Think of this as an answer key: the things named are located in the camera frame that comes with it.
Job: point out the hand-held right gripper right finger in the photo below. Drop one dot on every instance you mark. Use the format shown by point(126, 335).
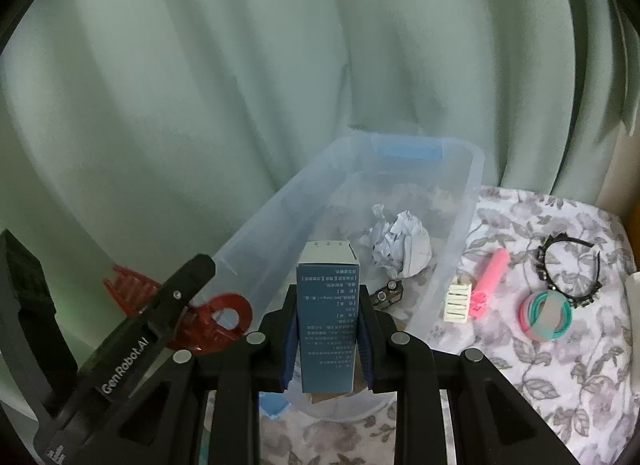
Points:
point(366, 350)

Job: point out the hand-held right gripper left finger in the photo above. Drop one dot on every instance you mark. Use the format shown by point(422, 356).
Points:
point(289, 350)

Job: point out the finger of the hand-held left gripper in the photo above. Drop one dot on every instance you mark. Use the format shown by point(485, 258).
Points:
point(180, 295)

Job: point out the blue cardboard box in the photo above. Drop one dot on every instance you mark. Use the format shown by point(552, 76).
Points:
point(327, 325)

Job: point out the red hair claw clip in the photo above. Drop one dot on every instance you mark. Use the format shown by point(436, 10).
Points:
point(127, 282)

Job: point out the black toy car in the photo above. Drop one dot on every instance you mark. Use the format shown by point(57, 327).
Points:
point(387, 295)

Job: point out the white hair clip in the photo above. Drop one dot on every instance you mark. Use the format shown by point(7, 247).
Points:
point(457, 302)

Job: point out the white paper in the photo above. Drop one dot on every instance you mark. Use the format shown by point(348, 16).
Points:
point(405, 245)

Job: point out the clear plastic storage container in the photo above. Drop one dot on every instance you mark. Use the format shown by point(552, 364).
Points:
point(280, 225)

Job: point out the pink hair roller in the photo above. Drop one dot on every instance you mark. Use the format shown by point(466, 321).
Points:
point(492, 280)

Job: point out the black beaded headband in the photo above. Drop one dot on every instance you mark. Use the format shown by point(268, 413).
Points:
point(542, 257)

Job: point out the pale green curtain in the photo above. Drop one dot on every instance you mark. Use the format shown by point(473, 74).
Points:
point(250, 70)

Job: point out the beige padded panel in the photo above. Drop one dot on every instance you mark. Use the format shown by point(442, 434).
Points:
point(622, 185)

